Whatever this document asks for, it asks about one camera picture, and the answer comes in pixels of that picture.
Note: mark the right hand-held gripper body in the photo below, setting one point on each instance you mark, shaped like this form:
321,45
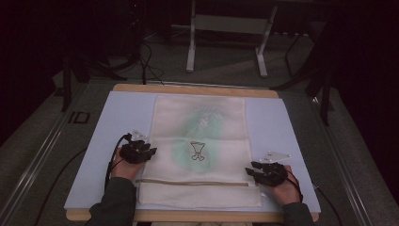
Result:
273,174

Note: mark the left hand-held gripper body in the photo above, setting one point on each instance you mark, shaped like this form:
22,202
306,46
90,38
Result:
135,153

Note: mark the white mesh laundry bag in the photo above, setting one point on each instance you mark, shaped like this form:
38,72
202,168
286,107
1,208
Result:
175,119

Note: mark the person's left hand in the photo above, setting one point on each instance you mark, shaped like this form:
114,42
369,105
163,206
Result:
124,169

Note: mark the person's right hand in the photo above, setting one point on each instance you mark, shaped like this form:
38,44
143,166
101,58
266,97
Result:
287,191

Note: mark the light blue foam mat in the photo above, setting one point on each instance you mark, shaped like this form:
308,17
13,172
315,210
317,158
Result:
125,109

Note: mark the green garment with print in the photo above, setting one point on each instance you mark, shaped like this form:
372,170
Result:
200,125

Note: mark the dark metal stand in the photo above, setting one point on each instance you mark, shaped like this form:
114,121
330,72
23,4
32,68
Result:
323,88

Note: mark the black tripod stand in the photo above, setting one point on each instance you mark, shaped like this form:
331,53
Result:
135,37

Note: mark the white metal stand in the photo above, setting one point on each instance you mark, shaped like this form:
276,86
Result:
226,23

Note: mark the metal floor rail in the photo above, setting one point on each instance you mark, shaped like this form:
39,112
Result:
342,169
34,163

